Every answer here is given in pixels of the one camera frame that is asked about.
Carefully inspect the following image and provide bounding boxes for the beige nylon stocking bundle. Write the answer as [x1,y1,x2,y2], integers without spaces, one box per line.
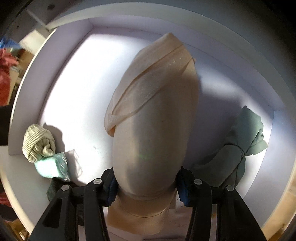
[104,33,199,235]

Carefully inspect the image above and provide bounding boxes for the mint green sock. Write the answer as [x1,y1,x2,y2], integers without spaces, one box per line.
[35,152,70,182]

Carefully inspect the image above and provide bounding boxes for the sage green cloth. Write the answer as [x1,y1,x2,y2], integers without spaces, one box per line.
[191,106,268,188]

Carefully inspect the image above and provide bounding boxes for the light green ribbed sock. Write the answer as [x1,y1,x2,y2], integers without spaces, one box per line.
[22,124,56,163]

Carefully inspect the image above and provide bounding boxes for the white drawer box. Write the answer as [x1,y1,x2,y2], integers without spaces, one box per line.
[1,1,295,240]

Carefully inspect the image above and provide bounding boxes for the cardboard box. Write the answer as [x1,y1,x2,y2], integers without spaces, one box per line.
[8,48,34,105]

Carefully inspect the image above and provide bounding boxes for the red cloth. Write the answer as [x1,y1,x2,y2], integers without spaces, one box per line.
[0,49,18,106]

